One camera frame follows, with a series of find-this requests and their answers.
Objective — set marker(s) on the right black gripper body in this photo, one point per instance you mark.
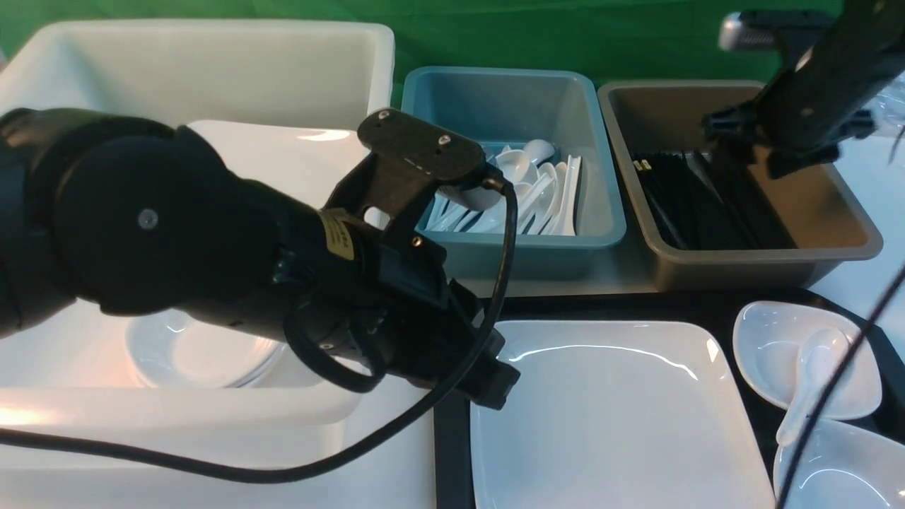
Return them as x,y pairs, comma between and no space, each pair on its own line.
796,121

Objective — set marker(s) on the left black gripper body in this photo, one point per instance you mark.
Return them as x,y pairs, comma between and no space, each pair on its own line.
373,311

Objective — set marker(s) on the small white bowl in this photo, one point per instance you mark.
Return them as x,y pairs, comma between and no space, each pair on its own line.
846,467
766,340

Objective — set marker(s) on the white ceramic soup spoon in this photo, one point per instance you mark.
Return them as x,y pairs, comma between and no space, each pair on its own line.
818,357

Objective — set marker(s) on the white square rice plate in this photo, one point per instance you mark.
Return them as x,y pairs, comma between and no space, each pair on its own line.
616,414

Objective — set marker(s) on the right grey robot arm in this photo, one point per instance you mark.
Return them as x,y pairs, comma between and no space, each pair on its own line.
831,67

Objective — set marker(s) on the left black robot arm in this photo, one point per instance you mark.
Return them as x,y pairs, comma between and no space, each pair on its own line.
138,217

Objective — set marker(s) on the brown plastic bin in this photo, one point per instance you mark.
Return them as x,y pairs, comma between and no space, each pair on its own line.
822,215

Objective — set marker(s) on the pile of black chopsticks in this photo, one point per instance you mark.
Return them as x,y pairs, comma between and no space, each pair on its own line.
696,209

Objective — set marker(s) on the stacked white square plates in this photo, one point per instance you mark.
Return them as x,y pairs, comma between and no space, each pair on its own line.
306,164

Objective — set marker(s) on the black serving tray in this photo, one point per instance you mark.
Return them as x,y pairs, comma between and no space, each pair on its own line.
714,311

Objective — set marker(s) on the pile of white spoons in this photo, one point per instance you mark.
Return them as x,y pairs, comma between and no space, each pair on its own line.
546,185

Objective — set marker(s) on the stacked small white bowls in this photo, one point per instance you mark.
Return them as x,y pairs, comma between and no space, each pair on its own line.
171,350

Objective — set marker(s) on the teal plastic bin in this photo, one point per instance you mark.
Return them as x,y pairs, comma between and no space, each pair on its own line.
510,107

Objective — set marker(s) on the large white plastic tub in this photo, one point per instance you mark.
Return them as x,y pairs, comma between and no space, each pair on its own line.
70,375

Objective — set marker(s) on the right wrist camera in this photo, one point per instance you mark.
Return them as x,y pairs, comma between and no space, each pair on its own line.
791,33

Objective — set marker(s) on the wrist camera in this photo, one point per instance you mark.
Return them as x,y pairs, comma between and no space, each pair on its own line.
409,161
791,33

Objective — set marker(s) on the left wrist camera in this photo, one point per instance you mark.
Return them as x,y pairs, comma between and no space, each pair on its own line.
409,161

